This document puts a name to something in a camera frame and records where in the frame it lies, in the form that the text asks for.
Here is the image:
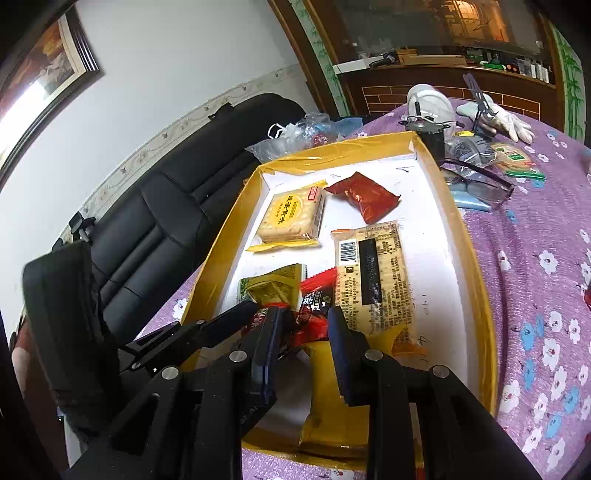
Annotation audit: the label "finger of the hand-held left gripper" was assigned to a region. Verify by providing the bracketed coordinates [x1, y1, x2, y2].
[117, 301, 262, 370]

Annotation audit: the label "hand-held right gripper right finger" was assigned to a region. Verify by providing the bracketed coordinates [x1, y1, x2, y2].
[327, 305, 541, 480]

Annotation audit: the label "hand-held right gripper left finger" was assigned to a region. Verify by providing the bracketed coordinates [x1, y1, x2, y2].
[69, 307, 296, 480]

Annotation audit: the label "red black candy packet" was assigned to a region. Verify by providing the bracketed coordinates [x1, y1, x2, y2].
[299, 268, 340, 324]
[240, 307, 331, 354]

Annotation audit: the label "yellow green pea packet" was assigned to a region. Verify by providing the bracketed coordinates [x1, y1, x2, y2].
[238, 263, 308, 308]

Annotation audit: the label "orange cracker packet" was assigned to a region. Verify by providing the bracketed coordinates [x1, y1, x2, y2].
[331, 220, 419, 358]

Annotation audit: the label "yellow cardboard box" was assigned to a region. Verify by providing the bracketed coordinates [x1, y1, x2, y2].
[180, 130, 499, 462]

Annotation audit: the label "square cracker packet yellow label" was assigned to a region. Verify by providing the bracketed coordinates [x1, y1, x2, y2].
[246, 182, 327, 252]

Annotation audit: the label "black leather sofa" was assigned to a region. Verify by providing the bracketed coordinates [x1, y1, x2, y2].
[51, 92, 308, 333]

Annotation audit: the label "dark red pillow packet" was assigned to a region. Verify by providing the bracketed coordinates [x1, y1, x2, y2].
[323, 172, 402, 224]

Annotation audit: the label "light blue packet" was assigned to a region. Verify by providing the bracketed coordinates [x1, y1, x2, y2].
[450, 189, 492, 213]

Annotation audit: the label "white face mask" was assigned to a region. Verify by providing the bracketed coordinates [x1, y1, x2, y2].
[265, 121, 301, 139]

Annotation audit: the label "clear plastic bag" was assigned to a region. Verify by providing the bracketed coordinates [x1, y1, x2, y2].
[245, 111, 363, 162]

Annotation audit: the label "purple floral tablecloth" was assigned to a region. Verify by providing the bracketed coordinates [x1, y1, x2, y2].
[139, 95, 591, 480]

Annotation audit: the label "black eyeglasses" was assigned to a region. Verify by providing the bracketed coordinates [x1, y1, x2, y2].
[438, 157, 515, 213]

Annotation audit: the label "black small container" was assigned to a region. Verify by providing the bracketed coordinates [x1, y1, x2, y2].
[402, 115, 455, 158]

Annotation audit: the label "grey zip bag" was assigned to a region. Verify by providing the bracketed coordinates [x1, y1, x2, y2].
[445, 136, 497, 169]

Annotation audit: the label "round cracker packet green edge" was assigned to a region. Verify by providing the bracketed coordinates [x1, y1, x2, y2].
[489, 142, 546, 181]

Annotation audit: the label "long white box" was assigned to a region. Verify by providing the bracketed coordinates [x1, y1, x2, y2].
[333, 61, 375, 75]

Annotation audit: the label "white gloves bundle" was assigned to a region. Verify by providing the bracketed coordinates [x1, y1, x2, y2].
[456, 100, 535, 143]

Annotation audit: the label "wooden glass display cabinet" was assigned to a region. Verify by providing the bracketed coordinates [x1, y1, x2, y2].
[272, 0, 587, 134]

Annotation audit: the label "black slotted tool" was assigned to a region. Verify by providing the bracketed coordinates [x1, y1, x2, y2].
[463, 74, 495, 139]

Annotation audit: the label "row of small bottles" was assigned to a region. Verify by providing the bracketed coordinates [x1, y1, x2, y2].
[508, 58, 555, 84]

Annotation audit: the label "framed wall picture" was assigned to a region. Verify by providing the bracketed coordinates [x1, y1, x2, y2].
[0, 7, 102, 185]

